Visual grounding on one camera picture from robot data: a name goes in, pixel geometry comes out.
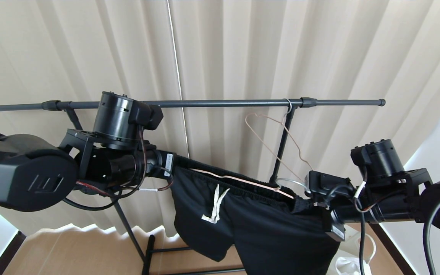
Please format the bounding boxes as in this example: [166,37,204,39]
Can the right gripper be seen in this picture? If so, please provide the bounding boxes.
[322,197,373,241]

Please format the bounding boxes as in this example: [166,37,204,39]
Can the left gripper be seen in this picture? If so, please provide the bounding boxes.
[146,150,175,178]

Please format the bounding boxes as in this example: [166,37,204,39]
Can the pink clothes hanger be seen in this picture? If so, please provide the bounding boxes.
[189,168,312,200]
[245,98,314,172]

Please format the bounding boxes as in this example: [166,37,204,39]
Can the black shorts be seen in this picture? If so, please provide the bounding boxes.
[170,155,341,275]

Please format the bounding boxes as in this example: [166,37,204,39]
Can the white laundry basket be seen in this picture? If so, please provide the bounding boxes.
[335,229,377,275]

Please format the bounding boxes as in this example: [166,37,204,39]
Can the black clothes rack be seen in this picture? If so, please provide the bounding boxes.
[0,97,387,275]

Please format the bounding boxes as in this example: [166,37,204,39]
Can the white garment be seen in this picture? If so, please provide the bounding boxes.
[336,257,369,275]

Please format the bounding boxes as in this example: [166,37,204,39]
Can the beige curtain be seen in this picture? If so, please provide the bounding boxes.
[0,0,440,237]

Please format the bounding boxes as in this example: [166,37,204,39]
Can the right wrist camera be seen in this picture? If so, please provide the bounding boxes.
[306,171,352,200]

